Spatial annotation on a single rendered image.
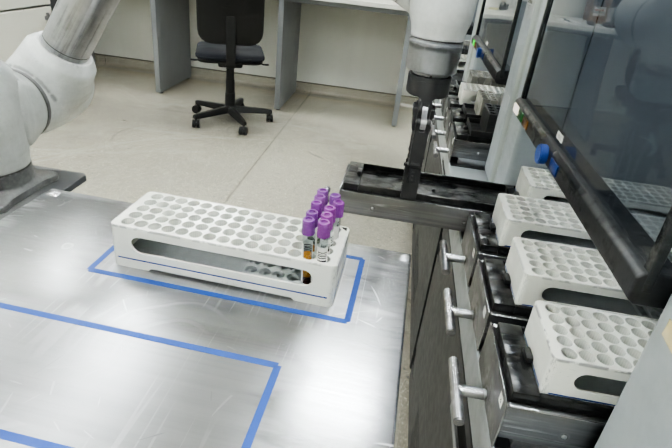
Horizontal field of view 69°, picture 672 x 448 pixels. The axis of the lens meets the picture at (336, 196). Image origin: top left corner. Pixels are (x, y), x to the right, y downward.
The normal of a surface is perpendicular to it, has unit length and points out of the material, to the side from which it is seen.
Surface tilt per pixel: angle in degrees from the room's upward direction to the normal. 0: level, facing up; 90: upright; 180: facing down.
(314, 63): 90
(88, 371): 0
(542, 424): 90
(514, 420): 90
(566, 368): 90
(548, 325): 0
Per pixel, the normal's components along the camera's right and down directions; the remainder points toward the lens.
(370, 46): -0.14, 0.43
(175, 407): 0.10, -0.89
